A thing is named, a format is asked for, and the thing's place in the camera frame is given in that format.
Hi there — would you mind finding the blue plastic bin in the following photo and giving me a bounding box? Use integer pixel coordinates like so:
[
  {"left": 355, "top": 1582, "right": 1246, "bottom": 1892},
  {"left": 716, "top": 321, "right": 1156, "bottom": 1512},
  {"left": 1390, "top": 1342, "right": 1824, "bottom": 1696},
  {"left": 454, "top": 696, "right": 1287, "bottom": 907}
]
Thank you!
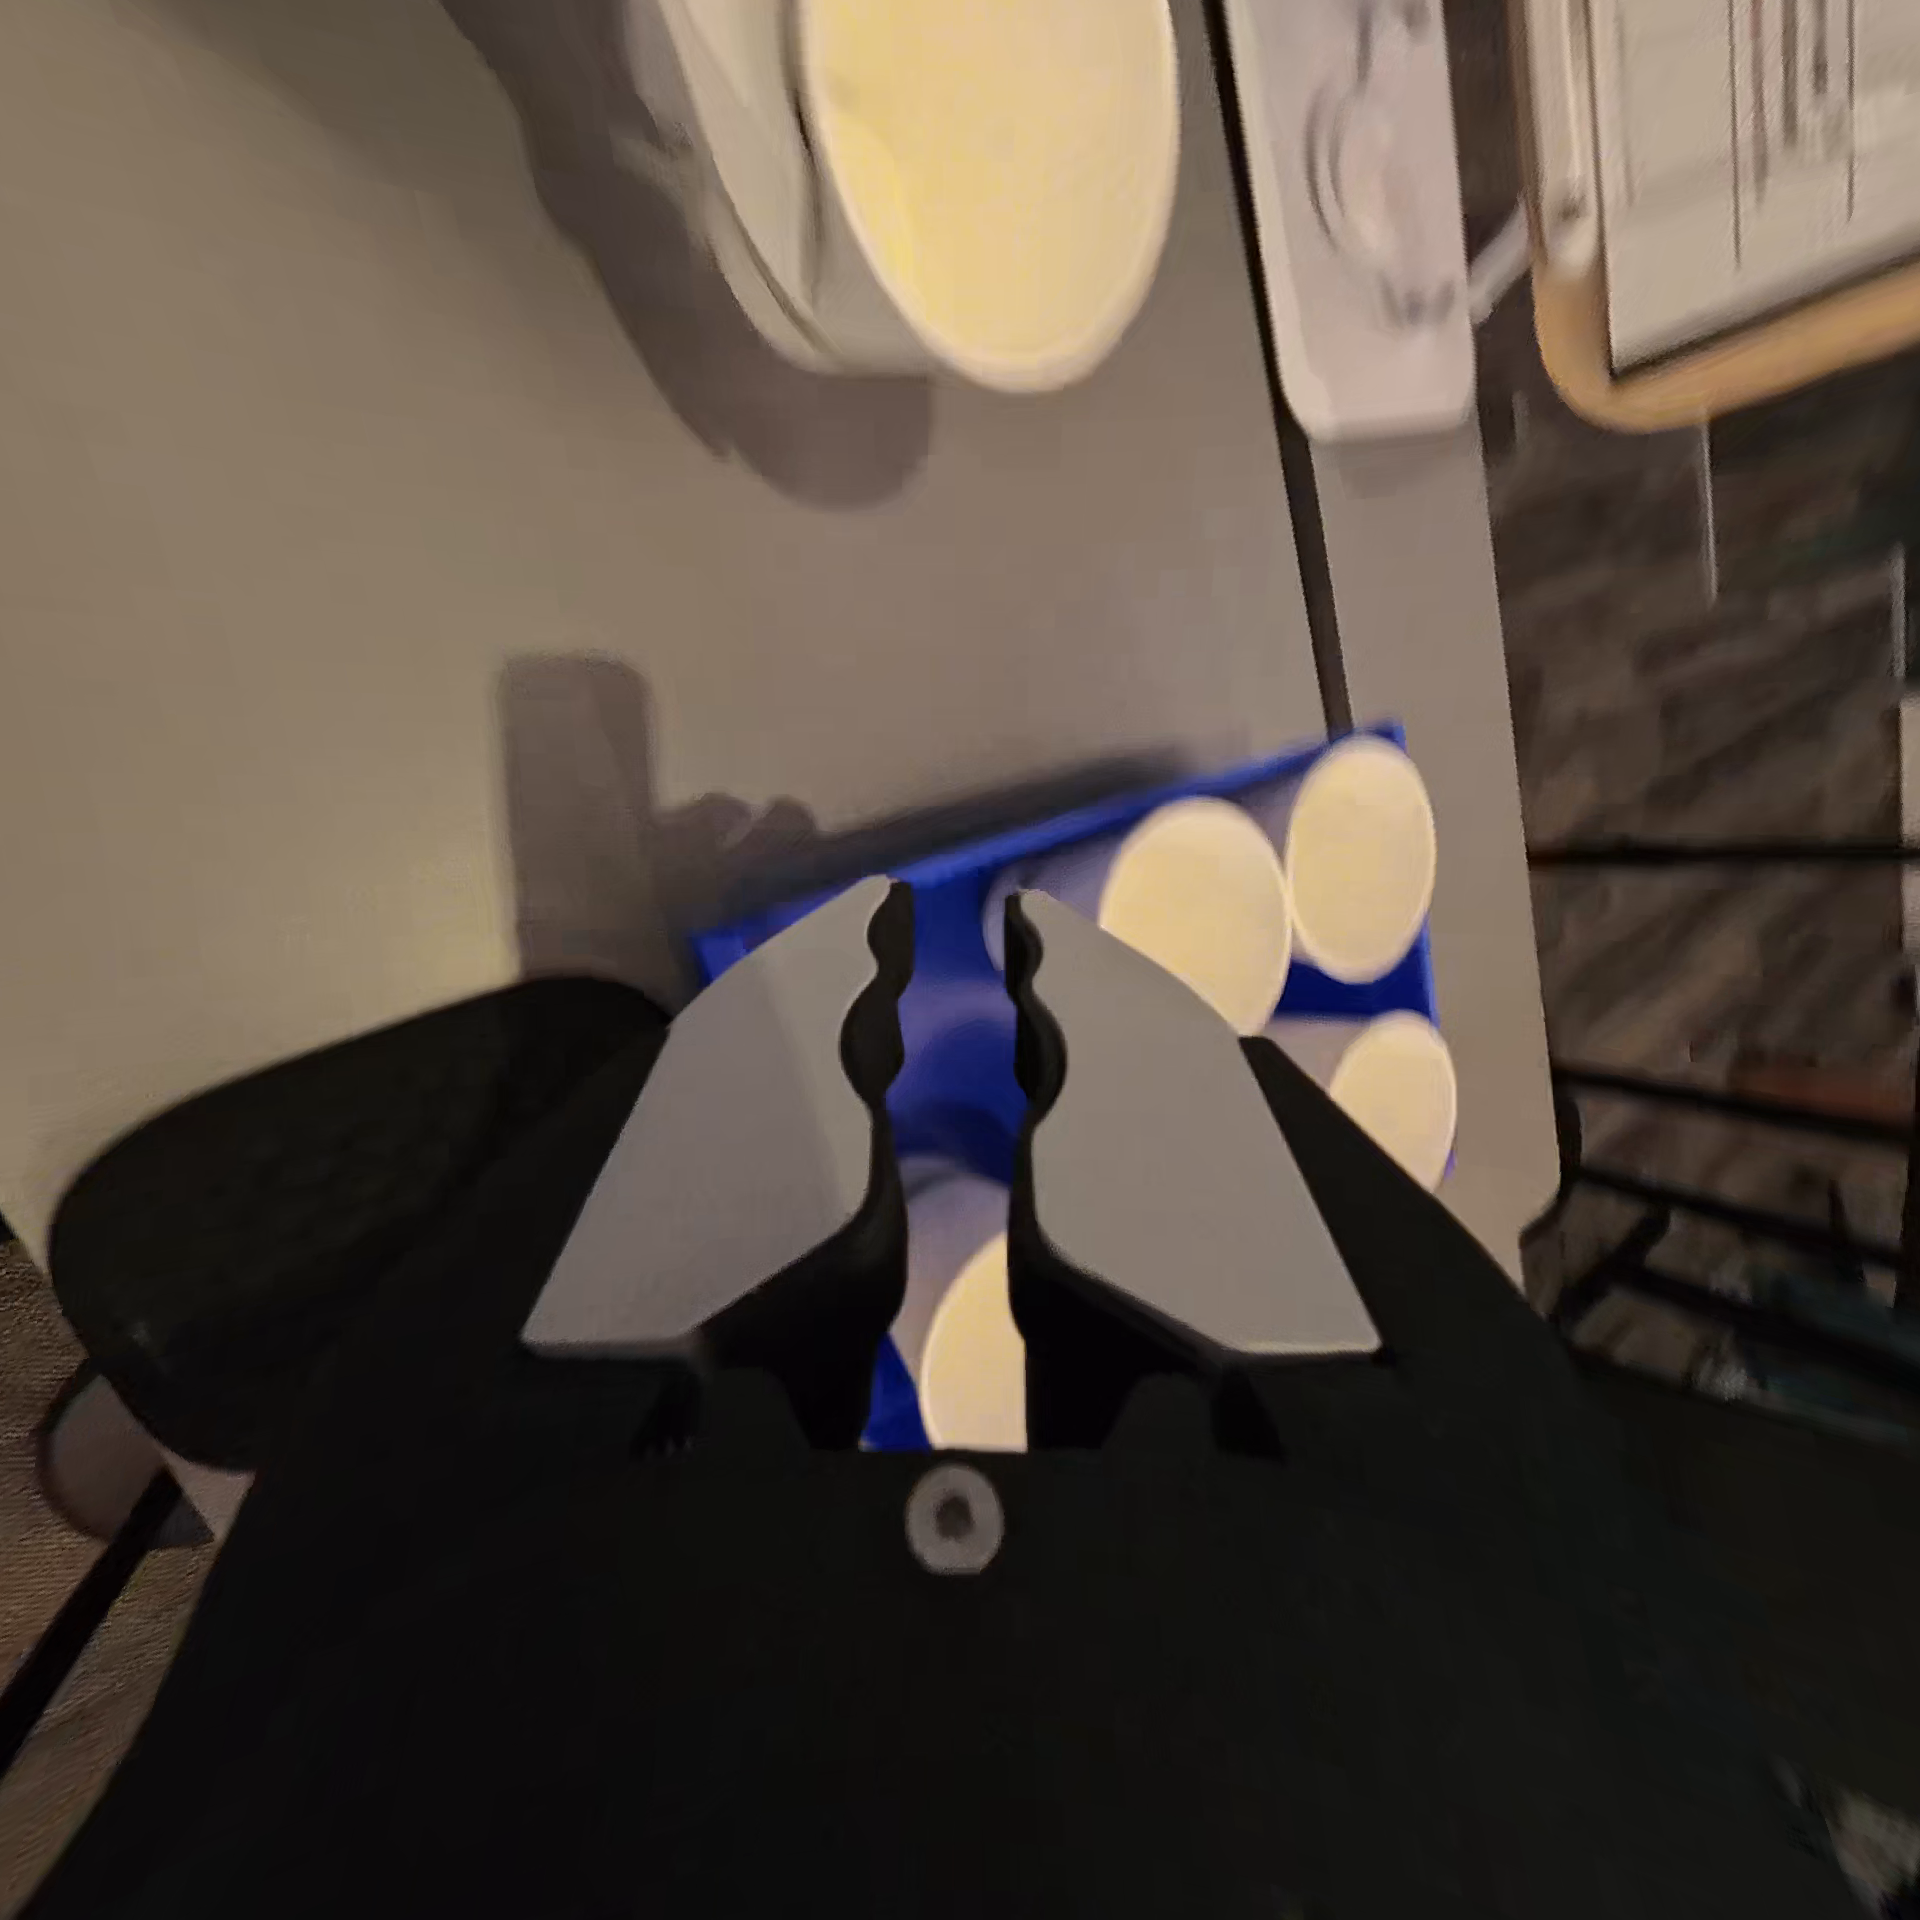
[{"left": 696, "top": 721, "right": 1462, "bottom": 1449}]

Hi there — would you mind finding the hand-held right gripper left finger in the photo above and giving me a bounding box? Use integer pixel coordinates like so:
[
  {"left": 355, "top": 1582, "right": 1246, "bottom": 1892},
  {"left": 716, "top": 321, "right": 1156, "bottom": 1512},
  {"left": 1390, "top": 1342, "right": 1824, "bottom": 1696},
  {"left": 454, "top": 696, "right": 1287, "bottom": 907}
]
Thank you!
[{"left": 525, "top": 878, "right": 912, "bottom": 1412}]

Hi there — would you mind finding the instruction sheet on wooden stand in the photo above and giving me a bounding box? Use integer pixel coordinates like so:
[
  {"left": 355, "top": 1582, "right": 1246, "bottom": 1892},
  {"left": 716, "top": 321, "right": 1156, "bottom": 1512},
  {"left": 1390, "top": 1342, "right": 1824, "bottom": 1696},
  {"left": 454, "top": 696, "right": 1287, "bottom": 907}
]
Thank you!
[{"left": 1525, "top": 0, "right": 1920, "bottom": 435}]

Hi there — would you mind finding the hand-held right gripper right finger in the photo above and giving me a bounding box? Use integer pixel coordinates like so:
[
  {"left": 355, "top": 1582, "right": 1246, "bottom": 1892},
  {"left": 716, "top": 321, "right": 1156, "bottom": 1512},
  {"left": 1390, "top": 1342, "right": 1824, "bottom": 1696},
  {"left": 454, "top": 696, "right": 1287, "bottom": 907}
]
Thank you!
[{"left": 998, "top": 890, "right": 1387, "bottom": 1418}]

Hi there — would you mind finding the black wrist rest pad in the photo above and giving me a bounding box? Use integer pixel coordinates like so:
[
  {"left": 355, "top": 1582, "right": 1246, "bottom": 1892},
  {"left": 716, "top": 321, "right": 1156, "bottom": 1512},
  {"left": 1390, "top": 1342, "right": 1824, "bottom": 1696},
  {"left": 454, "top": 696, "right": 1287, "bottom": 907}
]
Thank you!
[{"left": 46, "top": 976, "right": 677, "bottom": 1472}]

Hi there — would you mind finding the white mount plate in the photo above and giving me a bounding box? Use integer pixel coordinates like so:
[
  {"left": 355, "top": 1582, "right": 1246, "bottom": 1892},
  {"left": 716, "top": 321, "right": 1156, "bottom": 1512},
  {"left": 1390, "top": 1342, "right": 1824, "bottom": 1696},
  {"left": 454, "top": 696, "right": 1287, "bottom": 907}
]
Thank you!
[{"left": 1225, "top": 0, "right": 1478, "bottom": 441}]

